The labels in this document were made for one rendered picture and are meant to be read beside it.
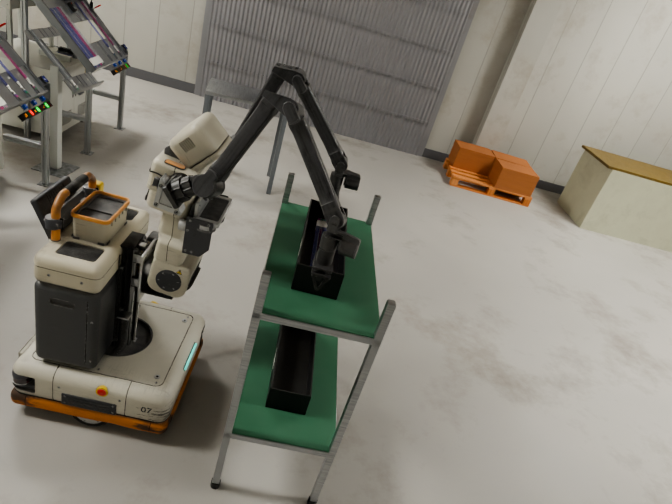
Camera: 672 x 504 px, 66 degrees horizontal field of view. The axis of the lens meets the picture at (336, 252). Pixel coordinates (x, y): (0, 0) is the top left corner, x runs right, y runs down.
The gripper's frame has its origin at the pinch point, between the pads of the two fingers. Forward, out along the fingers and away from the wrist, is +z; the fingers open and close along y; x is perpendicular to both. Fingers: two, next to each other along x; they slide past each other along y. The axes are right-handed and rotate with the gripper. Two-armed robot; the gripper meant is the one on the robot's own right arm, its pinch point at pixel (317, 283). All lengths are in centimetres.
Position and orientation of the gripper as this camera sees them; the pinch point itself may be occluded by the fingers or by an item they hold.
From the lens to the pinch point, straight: 179.3
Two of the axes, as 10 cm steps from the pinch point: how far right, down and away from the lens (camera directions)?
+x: -9.7, -2.3, -1.0
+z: -2.5, 8.4, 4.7
